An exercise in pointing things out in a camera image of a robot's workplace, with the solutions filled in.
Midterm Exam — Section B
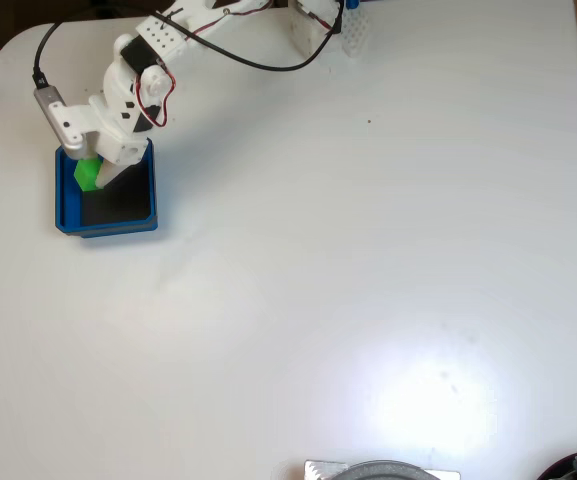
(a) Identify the green cube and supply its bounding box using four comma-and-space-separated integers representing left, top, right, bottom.
73, 157, 103, 194

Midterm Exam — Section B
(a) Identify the blue box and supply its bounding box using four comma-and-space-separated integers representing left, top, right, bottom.
54, 137, 160, 240

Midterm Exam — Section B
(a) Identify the silver metal plate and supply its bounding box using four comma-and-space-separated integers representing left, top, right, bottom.
303, 458, 462, 480

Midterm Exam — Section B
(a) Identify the grey round object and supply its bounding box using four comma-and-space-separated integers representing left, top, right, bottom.
332, 459, 442, 480

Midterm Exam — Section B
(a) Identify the red motor wire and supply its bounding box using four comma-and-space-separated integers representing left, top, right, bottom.
135, 62, 178, 129

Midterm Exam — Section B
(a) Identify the silver camera box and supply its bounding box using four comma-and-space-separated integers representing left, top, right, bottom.
34, 85, 100, 162

